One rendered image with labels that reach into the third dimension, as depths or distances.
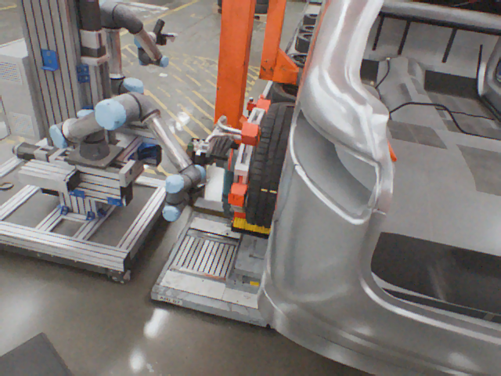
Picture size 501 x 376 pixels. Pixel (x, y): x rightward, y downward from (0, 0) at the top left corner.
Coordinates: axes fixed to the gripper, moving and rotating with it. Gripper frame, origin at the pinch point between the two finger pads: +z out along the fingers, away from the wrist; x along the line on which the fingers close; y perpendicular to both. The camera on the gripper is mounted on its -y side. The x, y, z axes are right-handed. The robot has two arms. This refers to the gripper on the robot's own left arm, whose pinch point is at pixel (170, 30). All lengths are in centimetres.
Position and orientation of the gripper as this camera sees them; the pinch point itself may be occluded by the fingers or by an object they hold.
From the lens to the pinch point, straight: 288.0
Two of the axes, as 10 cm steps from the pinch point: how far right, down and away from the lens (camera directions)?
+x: 8.8, 4.3, -2.1
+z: 4.2, -4.7, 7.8
